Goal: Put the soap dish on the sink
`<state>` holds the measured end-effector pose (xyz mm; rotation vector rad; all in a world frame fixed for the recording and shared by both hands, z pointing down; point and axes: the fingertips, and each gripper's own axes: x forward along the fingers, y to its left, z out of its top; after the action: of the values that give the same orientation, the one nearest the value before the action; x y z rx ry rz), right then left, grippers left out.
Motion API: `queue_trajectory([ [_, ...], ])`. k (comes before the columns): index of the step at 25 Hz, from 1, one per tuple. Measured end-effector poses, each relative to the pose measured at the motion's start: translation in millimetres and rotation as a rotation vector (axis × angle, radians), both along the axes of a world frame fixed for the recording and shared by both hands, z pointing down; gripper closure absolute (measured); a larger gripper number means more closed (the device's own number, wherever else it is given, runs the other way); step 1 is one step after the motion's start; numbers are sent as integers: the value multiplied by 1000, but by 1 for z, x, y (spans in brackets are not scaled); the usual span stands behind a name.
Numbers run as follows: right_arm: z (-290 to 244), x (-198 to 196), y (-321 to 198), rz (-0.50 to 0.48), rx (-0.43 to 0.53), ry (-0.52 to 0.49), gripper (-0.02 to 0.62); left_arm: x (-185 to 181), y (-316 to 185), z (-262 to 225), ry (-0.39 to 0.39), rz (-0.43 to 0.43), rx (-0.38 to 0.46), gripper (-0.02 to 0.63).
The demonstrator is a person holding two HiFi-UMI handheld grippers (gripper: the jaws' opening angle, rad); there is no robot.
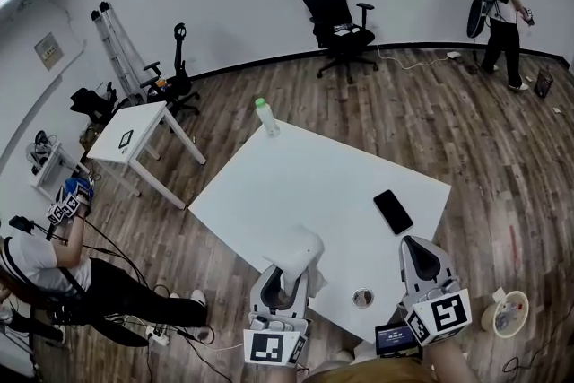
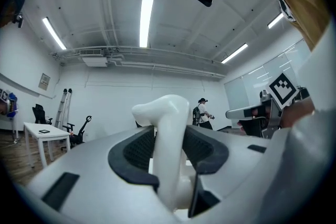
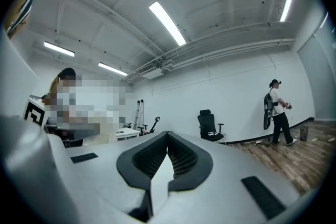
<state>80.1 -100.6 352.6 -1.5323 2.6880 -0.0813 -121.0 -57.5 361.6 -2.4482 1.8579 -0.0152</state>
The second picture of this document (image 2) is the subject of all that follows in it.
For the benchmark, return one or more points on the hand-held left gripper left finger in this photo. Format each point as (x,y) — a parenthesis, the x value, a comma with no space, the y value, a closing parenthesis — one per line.
(92,191)

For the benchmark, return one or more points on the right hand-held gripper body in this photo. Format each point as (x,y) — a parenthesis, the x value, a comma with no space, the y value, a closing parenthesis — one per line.
(282,89)

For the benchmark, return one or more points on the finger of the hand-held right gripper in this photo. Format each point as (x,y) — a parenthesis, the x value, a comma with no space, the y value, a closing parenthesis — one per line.
(235,114)

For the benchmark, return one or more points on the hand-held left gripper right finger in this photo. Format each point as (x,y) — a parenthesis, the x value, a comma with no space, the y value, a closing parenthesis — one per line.
(236,162)

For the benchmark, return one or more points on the person's right forearm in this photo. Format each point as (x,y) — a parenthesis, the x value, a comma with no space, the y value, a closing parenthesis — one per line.
(296,112)

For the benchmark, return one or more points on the frosted glass partition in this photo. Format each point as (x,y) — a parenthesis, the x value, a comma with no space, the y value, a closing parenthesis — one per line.
(236,97)

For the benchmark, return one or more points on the ceiling light strip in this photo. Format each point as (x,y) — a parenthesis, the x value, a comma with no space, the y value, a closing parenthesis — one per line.
(275,20)
(53,32)
(234,53)
(146,22)

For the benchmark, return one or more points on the small white table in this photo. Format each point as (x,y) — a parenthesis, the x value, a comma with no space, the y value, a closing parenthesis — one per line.
(58,135)

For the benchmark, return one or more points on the black tablet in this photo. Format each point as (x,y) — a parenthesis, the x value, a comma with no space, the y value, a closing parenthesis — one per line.
(43,131)

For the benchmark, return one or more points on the white ceiling pipes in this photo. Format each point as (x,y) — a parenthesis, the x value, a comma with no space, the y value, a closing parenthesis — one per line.
(162,66)

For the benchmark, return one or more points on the folded aluminium ladder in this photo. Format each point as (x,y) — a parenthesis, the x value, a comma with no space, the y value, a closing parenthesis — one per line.
(63,110)

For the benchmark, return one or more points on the white ceiling air conditioner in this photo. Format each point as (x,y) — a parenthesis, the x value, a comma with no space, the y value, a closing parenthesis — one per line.
(94,60)

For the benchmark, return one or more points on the framed wall notice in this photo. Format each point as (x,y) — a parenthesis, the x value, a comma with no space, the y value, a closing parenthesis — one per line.
(44,81)

